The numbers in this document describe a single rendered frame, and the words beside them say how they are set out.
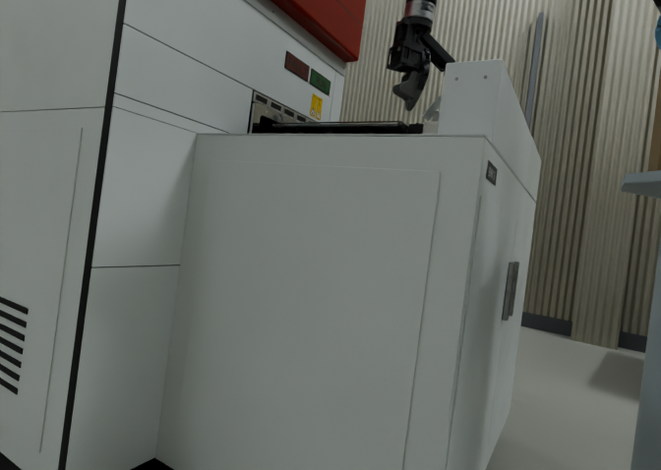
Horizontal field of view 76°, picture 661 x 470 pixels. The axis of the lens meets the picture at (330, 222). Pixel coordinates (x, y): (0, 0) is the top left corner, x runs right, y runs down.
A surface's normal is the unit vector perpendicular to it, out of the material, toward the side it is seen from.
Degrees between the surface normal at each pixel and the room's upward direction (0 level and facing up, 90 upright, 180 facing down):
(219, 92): 90
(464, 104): 90
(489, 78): 90
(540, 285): 90
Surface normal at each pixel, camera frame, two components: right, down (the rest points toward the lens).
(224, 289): -0.50, -0.07
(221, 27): 0.86, 0.11
